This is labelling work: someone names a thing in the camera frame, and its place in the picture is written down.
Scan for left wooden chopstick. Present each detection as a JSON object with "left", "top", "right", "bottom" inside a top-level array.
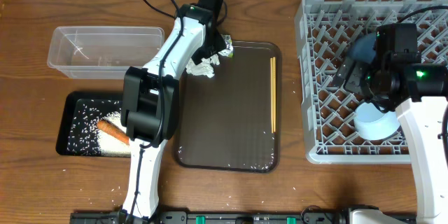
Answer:
[{"left": 269, "top": 58, "right": 274, "bottom": 134}]

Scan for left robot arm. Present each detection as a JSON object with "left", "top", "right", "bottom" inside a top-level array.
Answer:
[{"left": 118, "top": 3, "right": 225, "bottom": 223}]

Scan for green snack wrapper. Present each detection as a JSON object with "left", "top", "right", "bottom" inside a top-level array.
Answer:
[{"left": 218, "top": 34, "right": 234, "bottom": 57}]

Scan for dark blue plate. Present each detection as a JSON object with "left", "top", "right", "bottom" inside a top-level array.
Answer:
[{"left": 346, "top": 33, "right": 377, "bottom": 64}]

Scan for orange carrot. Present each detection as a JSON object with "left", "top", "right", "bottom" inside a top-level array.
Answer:
[{"left": 97, "top": 120, "right": 130, "bottom": 145}]

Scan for wooden chopstick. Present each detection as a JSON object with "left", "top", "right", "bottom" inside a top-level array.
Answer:
[
  {"left": 269, "top": 58, "right": 274, "bottom": 134},
  {"left": 271, "top": 57, "right": 277, "bottom": 133}
]

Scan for crumpled white tissue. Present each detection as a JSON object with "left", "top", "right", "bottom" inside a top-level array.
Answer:
[{"left": 186, "top": 54, "right": 220, "bottom": 78}]

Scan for right wooden chopstick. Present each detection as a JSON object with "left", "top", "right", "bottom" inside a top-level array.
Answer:
[{"left": 271, "top": 57, "right": 277, "bottom": 133}]

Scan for pile of white rice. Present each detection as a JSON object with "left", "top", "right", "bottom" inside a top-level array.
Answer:
[{"left": 68, "top": 98, "right": 132, "bottom": 158}]

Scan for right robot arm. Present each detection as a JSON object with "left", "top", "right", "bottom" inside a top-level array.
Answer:
[{"left": 335, "top": 56, "right": 447, "bottom": 223}]

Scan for grey dishwasher rack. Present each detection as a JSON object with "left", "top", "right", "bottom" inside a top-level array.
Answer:
[{"left": 294, "top": 0, "right": 447, "bottom": 165}]

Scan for light blue bowl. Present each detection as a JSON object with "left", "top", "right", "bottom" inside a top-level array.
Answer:
[{"left": 353, "top": 103, "right": 400, "bottom": 141}]

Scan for brown serving tray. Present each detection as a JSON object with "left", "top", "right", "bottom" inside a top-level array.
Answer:
[{"left": 173, "top": 41, "right": 281, "bottom": 174}]

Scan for black waste tray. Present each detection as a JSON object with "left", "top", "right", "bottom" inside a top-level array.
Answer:
[{"left": 56, "top": 91, "right": 130, "bottom": 158}]

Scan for clear plastic bin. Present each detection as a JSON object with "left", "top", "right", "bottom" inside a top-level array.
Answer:
[{"left": 47, "top": 26, "right": 165, "bottom": 80}]

